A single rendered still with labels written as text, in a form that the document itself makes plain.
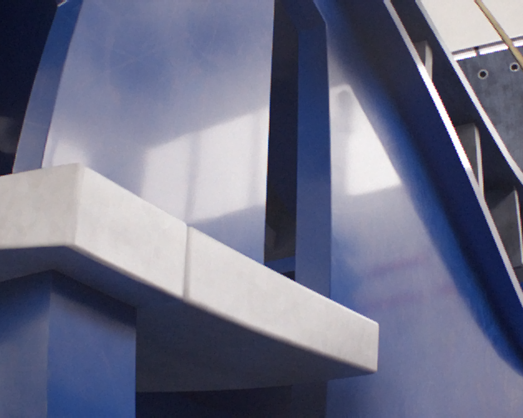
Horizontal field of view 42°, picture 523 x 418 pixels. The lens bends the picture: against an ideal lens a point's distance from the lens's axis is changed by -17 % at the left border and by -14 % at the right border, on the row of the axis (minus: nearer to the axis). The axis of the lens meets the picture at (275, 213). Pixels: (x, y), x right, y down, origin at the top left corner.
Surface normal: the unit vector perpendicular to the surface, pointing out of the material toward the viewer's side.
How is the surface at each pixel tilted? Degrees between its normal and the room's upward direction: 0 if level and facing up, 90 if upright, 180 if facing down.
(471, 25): 90
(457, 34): 90
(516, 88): 75
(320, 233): 90
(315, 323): 90
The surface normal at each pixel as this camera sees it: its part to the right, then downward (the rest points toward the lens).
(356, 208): 0.83, -0.21
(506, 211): -0.56, -0.27
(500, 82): -0.54, -0.48
